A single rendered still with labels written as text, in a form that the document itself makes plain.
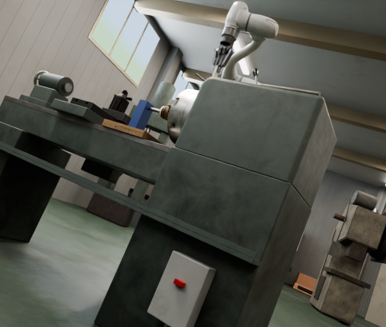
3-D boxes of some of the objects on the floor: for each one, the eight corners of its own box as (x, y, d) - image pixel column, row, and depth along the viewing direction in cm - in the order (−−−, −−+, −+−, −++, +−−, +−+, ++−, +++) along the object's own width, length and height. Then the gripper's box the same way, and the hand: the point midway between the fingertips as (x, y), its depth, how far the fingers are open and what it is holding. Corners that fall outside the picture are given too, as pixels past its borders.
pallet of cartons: (336, 305, 1150) (341, 290, 1157) (337, 307, 1060) (343, 291, 1067) (292, 285, 1203) (298, 271, 1210) (290, 286, 1113) (296, 270, 1120)
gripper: (241, 42, 210) (226, 82, 209) (222, 41, 218) (208, 80, 217) (235, 35, 204) (219, 76, 203) (215, 34, 212) (200, 74, 211)
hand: (216, 72), depth 210 cm, fingers closed
